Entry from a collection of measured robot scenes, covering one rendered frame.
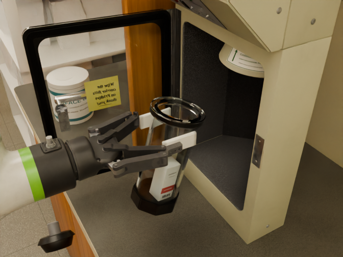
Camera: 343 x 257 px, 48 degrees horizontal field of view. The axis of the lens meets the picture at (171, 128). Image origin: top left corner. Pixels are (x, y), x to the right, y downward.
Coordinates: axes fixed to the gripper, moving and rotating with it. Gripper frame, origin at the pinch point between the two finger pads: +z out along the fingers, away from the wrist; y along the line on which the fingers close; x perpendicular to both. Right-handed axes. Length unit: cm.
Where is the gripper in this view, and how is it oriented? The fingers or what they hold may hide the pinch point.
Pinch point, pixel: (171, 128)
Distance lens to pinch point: 74.7
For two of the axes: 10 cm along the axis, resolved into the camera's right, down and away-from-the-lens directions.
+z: 8.7, -2.9, 4.0
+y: -4.9, -5.1, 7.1
